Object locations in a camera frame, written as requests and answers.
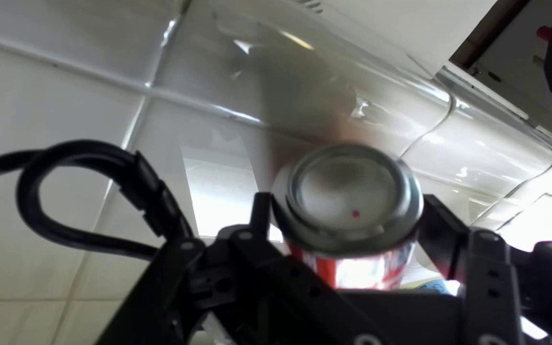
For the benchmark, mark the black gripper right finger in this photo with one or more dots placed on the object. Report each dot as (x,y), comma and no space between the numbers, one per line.
(501,281)

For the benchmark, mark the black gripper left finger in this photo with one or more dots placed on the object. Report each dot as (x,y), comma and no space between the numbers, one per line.
(268,297)

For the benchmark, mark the red soda can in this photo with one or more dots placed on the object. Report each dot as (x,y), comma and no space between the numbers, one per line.
(350,212)

